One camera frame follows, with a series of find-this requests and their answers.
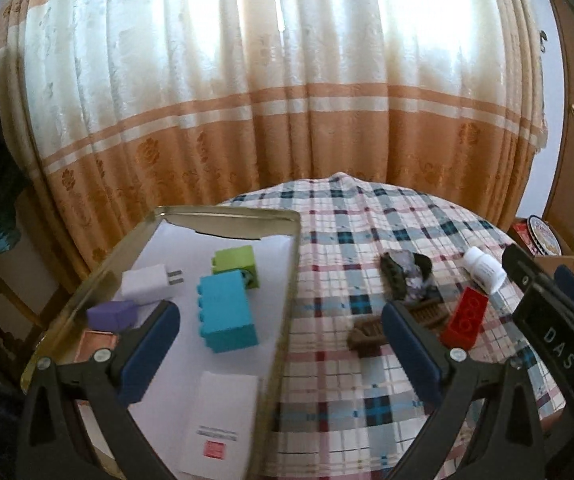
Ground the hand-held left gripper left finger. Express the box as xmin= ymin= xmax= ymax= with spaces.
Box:
xmin=17 ymin=301 xmax=182 ymax=480

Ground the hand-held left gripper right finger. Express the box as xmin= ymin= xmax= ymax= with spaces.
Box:
xmin=382 ymin=301 xmax=548 ymax=480

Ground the white plastic bottle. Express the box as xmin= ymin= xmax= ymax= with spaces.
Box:
xmin=462 ymin=246 xmax=508 ymax=295

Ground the small purple box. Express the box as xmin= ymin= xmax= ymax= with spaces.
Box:
xmin=87 ymin=300 xmax=140 ymax=333

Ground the brown wooden comb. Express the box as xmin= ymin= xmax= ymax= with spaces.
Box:
xmin=347 ymin=297 xmax=450 ymax=358

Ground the pink copper box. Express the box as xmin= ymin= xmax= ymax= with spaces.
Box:
xmin=74 ymin=329 xmax=120 ymax=363

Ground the white charger plug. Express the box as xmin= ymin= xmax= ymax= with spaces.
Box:
xmin=121 ymin=265 xmax=185 ymax=306

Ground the red building block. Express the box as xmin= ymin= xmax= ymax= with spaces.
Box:
xmin=439 ymin=287 xmax=490 ymax=351

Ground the blue building block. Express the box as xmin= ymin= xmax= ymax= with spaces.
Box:
xmin=197 ymin=270 xmax=260 ymax=356

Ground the grey toy figure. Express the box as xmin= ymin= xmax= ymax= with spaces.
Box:
xmin=379 ymin=250 xmax=440 ymax=306

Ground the white carton with red label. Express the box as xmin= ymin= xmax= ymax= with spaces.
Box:
xmin=174 ymin=371 xmax=262 ymax=478

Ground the green building block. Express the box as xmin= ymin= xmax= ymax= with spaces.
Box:
xmin=211 ymin=245 xmax=260 ymax=288

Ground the gold rectangular metal tin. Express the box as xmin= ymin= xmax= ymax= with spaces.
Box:
xmin=19 ymin=205 xmax=302 ymax=480

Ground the red packet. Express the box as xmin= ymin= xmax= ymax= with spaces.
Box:
xmin=512 ymin=222 xmax=535 ymax=256

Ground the round cookie tin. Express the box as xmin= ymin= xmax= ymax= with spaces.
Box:
xmin=527 ymin=215 xmax=562 ymax=256

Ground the white paper lining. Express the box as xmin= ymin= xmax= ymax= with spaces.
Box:
xmin=74 ymin=222 xmax=290 ymax=480

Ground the plaid tablecloth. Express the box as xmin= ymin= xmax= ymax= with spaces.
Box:
xmin=214 ymin=172 xmax=568 ymax=480

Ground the dark wooden chair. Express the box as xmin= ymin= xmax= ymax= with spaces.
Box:
xmin=0 ymin=255 xmax=68 ymax=391

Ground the cream and orange curtain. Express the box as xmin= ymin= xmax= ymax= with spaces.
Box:
xmin=0 ymin=0 xmax=550 ymax=281

